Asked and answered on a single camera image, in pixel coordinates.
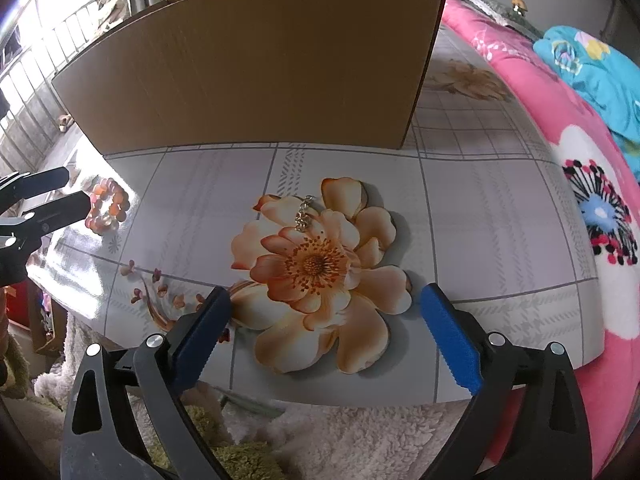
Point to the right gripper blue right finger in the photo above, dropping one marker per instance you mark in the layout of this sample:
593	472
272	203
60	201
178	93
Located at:
550	437

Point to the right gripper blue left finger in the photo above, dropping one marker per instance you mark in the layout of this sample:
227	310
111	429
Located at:
101	439

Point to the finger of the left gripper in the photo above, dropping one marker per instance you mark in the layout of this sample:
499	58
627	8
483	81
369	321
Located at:
62	212
16	187

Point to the silver chain earring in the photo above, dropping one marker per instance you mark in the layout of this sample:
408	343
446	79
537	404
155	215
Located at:
305	214

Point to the green fluffy mat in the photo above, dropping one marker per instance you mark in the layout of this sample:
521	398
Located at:
251	460

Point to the white fluffy rug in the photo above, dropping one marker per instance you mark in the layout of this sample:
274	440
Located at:
316	442

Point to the floral tablecloth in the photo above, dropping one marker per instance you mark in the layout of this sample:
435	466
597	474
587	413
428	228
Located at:
327	316

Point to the pink floral blanket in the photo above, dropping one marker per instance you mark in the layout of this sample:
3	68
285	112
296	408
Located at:
552	209

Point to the brown cardboard box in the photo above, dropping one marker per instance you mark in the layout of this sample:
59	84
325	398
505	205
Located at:
187	72

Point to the blue patterned cloth bundle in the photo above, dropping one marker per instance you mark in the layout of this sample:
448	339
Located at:
603	77

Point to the glass jar gold lid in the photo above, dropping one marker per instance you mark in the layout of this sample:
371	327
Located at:
518	10

